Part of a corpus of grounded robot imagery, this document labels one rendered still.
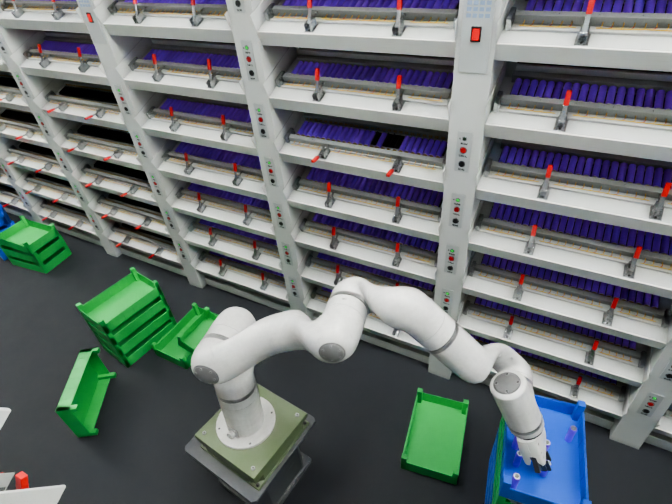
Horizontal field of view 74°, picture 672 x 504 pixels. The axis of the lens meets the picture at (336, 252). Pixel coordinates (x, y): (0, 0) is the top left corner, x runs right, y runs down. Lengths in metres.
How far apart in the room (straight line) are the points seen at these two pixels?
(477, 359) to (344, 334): 0.29
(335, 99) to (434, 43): 0.36
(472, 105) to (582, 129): 0.27
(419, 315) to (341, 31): 0.82
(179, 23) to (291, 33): 0.46
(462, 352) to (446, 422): 0.93
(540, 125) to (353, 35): 0.55
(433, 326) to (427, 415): 1.00
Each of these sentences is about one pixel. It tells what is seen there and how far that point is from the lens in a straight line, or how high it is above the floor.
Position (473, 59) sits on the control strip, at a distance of 1.23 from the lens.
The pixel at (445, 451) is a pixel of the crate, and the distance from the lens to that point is 1.87.
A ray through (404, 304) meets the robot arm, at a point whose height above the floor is 0.98.
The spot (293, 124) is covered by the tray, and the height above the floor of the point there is 1.01.
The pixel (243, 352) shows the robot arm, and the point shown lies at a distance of 1.17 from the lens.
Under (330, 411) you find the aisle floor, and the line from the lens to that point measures 1.94.
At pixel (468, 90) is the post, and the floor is 1.23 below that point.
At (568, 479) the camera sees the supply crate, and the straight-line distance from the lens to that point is 1.46.
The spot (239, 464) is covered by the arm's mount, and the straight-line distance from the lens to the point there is 1.49.
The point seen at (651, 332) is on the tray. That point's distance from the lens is 1.65.
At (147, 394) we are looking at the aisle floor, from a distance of 2.23.
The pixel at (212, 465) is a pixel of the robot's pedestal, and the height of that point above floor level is 0.28.
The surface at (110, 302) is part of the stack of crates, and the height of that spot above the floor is 0.24.
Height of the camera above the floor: 1.66
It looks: 39 degrees down
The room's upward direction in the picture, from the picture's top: 6 degrees counter-clockwise
